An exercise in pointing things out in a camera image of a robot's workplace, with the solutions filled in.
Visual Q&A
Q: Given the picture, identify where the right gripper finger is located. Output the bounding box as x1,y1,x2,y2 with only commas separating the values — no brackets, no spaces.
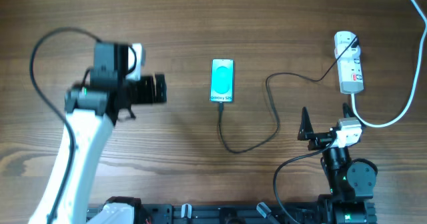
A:
298,107,315,141
342,103,355,118

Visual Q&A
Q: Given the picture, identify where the black USB charging cable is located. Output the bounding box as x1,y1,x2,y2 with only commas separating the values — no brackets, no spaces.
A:
218,35,360,155

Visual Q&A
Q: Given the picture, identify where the cyan screen smartphone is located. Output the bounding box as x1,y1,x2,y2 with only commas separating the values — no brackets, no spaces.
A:
209,59,234,103

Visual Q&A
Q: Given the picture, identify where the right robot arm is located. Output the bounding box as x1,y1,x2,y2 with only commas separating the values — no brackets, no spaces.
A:
298,104,378,224

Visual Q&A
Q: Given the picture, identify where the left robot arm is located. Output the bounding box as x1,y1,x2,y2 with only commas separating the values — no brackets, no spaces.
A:
29,41,167,223

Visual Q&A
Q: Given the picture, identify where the white charger adapter plug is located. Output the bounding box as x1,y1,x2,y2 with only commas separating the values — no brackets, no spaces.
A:
334,39,361,59

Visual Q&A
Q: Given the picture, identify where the white power strip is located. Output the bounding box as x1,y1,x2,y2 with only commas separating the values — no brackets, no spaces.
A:
334,31,365,95

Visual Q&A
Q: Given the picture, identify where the black right camera cable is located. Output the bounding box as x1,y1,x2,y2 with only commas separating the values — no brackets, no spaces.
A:
272,139,338,224

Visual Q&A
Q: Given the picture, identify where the black camera cable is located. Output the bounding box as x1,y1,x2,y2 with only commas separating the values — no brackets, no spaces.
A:
29,27,103,224
272,139,338,224

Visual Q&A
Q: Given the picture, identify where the white power strip cord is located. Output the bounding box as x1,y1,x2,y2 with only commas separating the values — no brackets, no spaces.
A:
350,0,427,129

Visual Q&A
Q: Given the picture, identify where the black left camera cable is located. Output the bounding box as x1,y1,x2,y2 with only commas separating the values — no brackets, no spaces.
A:
29,27,103,224

